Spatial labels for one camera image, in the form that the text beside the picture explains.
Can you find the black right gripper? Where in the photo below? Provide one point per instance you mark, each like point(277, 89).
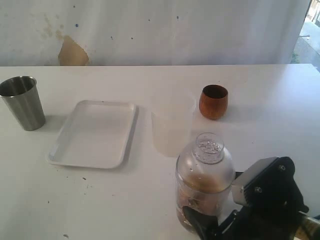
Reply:
point(277, 211)

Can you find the brown wooden cup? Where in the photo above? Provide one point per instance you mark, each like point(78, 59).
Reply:
point(213, 102)

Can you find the clear glass with coins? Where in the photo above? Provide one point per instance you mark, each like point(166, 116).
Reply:
point(200, 205)

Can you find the stainless steel cup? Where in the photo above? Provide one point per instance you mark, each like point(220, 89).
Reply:
point(21, 96)

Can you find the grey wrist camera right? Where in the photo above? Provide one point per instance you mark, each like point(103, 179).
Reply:
point(247, 180)

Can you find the clear plastic dome lid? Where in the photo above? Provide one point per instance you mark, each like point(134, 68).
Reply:
point(205, 165)

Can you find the gold and brown chocolates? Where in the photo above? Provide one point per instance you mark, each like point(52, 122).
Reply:
point(197, 200)

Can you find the translucent plastic container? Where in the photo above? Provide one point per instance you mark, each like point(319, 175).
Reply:
point(172, 112)

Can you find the white rectangular tray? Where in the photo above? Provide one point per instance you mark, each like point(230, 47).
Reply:
point(95, 135)

